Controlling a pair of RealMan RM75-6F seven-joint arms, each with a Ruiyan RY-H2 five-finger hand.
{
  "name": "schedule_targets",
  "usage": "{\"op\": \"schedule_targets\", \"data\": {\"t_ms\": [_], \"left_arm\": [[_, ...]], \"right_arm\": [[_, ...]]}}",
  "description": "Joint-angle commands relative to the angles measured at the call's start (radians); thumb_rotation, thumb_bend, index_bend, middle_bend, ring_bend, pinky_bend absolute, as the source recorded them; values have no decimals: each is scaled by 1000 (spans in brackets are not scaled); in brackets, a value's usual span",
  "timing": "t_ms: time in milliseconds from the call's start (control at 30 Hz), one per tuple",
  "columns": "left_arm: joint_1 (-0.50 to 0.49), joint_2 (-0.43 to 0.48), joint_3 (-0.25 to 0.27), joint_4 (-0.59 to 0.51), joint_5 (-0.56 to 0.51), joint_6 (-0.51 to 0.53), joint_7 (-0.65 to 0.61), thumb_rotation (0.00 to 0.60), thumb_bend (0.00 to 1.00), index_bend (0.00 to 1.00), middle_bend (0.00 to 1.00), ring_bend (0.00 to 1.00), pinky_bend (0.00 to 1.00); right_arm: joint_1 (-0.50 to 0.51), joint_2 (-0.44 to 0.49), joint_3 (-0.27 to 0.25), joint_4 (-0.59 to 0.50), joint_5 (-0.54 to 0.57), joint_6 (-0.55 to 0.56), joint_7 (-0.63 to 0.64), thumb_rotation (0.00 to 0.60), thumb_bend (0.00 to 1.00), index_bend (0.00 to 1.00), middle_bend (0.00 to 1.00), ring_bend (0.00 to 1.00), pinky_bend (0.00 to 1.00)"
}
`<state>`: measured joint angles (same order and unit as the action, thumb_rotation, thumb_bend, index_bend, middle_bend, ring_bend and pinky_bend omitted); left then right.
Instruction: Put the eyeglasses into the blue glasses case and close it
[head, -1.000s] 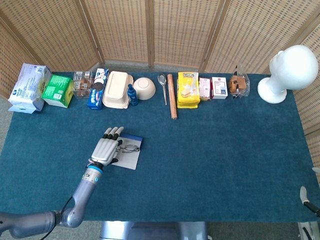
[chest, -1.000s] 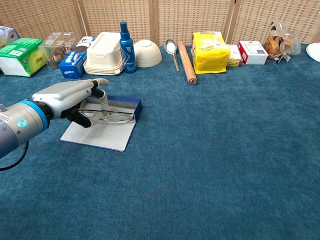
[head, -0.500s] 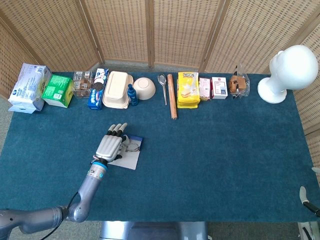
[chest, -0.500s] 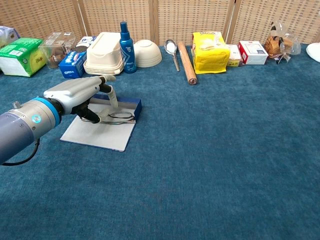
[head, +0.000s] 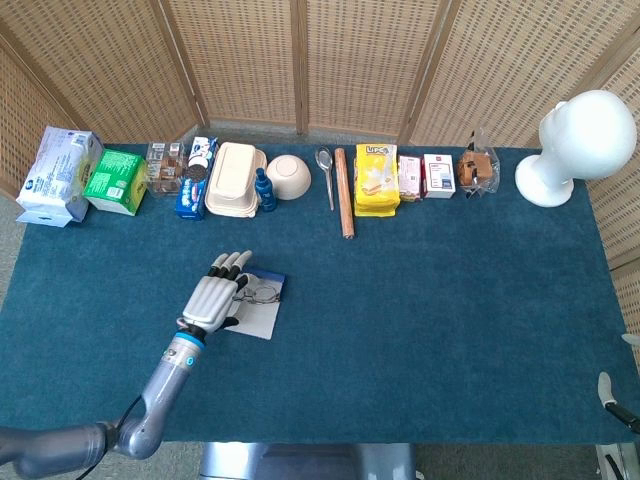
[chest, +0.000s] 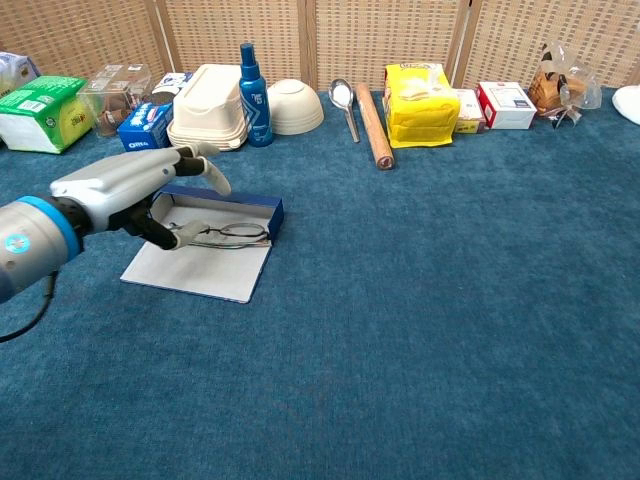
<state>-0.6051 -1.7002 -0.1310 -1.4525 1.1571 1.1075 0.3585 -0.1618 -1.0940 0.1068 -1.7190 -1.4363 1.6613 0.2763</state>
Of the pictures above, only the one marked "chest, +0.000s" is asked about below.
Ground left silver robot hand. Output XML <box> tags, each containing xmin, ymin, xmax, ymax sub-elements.
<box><xmin>49</xmin><ymin>142</ymin><xmax>232</xmax><ymax>251</ymax></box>

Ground blue glasses case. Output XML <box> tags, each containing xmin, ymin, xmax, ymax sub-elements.
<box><xmin>120</xmin><ymin>184</ymin><xmax>285</xmax><ymax>304</ymax></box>

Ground black-framed eyeglasses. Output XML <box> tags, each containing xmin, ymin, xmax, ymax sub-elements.
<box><xmin>167</xmin><ymin>222</ymin><xmax>274</xmax><ymax>250</ymax></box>

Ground blue Oreo box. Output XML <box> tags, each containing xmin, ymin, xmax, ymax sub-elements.
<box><xmin>117</xmin><ymin>102</ymin><xmax>175</xmax><ymax>154</ymax></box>

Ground clear plastic snack box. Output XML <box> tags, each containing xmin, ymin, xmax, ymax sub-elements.
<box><xmin>77</xmin><ymin>63</ymin><xmax>154</xmax><ymax>139</ymax></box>

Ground green tissue pack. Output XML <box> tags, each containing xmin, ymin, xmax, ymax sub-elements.
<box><xmin>0</xmin><ymin>75</ymin><xmax>94</xmax><ymax>155</ymax></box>

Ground white blue cookie packet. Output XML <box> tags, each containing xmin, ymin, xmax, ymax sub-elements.
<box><xmin>151</xmin><ymin>72</ymin><xmax>194</xmax><ymax>106</ymax></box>

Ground beige lidded lunch box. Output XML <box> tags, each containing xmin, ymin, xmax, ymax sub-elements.
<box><xmin>166</xmin><ymin>63</ymin><xmax>249</xmax><ymax>152</ymax></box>

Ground blue spray bottle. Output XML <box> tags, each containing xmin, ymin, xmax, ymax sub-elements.
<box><xmin>238</xmin><ymin>42</ymin><xmax>275</xmax><ymax>148</ymax></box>

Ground white blue tissue pack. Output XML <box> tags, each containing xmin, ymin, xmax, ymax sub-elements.
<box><xmin>0</xmin><ymin>51</ymin><xmax>40</xmax><ymax>96</ymax></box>

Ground beige upturned bowl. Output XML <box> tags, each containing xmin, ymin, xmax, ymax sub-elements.
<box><xmin>267</xmin><ymin>78</ymin><xmax>325</xmax><ymax>136</ymax></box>

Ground wicker folding screen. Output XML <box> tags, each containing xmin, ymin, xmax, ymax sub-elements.
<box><xmin>0</xmin><ymin>0</ymin><xmax>640</xmax><ymax>94</ymax></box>

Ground metal spoon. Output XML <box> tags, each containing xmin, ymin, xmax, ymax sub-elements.
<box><xmin>328</xmin><ymin>78</ymin><xmax>362</xmax><ymax>144</ymax></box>

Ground wooden rolling pin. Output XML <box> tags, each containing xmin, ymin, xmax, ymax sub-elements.
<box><xmin>355</xmin><ymin>82</ymin><xmax>396</xmax><ymax>171</ymax></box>

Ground blue table cloth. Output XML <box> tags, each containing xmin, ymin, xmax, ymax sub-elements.
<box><xmin>0</xmin><ymin>87</ymin><xmax>640</xmax><ymax>480</ymax></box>

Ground yellow biscuit bag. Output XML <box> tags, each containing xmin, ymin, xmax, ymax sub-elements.
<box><xmin>383</xmin><ymin>62</ymin><xmax>461</xmax><ymax>150</ymax></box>

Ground small pink snack pack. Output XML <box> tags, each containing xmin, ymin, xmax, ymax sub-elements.
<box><xmin>452</xmin><ymin>88</ymin><xmax>489</xmax><ymax>135</ymax></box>

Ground white red carton box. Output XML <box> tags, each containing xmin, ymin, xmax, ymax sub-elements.
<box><xmin>476</xmin><ymin>81</ymin><xmax>538</xmax><ymax>131</ymax></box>

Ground clear bag of cookies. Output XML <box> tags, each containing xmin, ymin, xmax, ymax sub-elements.
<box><xmin>528</xmin><ymin>42</ymin><xmax>603</xmax><ymax>130</ymax></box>

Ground white foam mannequin head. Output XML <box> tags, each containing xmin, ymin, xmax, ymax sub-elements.
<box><xmin>612</xmin><ymin>84</ymin><xmax>640</xmax><ymax>126</ymax></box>

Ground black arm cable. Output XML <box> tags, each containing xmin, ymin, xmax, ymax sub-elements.
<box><xmin>0</xmin><ymin>269</ymin><xmax>59</xmax><ymax>344</ymax></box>

